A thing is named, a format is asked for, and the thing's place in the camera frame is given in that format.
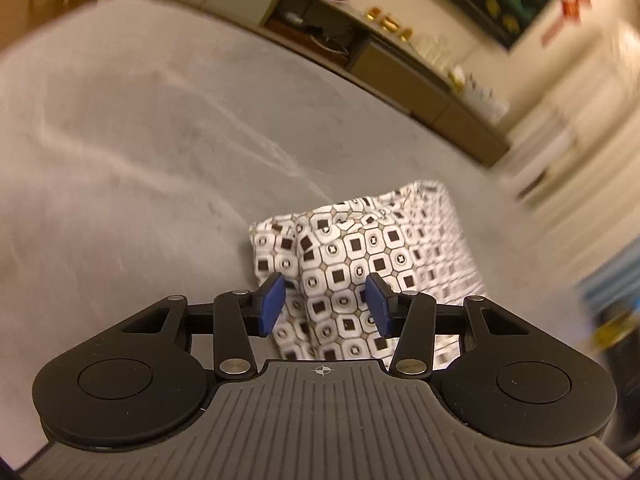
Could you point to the long grey TV cabinet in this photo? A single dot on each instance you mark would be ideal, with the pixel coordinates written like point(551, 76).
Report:
point(346, 43)

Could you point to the black white patterned garment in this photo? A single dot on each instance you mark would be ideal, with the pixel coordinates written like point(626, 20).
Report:
point(410, 237)

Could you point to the gold ornaments on cabinet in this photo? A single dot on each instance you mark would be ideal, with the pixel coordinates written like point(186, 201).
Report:
point(389, 24)

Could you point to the white tissue box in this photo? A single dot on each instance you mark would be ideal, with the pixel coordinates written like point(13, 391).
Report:
point(484, 101)

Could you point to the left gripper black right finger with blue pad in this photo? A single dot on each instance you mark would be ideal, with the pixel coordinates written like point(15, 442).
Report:
point(497, 373)

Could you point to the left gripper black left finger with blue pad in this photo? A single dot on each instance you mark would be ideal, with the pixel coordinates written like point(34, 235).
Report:
point(151, 375)

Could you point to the cream window curtain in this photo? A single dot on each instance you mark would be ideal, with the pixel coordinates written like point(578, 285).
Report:
point(574, 159)

